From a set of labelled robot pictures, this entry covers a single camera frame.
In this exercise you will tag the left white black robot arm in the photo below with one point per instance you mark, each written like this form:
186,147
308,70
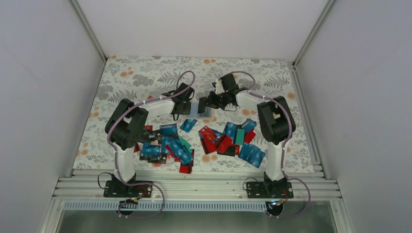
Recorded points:
126,126

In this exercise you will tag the blue card upper right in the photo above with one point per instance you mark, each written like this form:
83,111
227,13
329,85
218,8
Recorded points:
230,129

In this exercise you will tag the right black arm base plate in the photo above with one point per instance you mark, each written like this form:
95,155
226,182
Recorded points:
281,189

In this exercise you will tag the black VIP card left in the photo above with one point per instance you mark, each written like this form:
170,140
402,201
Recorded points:
149,136

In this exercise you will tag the grey slotted cable duct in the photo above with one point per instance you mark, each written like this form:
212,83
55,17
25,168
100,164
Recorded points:
150,205

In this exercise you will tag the aluminium rail frame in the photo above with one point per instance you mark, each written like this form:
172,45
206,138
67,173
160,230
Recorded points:
208,186

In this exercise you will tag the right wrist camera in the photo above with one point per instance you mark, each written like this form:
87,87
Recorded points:
218,85

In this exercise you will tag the blue card left lower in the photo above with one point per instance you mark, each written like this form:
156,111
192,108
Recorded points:
150,150

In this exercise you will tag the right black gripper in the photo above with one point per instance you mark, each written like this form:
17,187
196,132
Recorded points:
211,101

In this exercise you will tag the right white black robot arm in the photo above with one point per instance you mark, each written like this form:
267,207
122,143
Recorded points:
275,118

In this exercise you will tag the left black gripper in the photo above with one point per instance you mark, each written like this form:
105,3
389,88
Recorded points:
187,110

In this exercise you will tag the green card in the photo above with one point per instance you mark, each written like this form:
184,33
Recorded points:
239,137

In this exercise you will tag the blue card upper centre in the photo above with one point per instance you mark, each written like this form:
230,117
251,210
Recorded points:
188,125

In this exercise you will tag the red card bottom centre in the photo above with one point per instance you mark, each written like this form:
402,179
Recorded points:
186,169

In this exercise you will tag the floral patterned table mat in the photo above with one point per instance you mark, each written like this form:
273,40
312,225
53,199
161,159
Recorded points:
139,78

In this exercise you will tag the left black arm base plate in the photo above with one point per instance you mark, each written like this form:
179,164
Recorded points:
116,189

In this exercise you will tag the red card with chip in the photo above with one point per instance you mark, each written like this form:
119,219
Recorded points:
208,134

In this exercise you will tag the blue card stack right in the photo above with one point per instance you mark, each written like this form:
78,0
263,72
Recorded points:
252,154

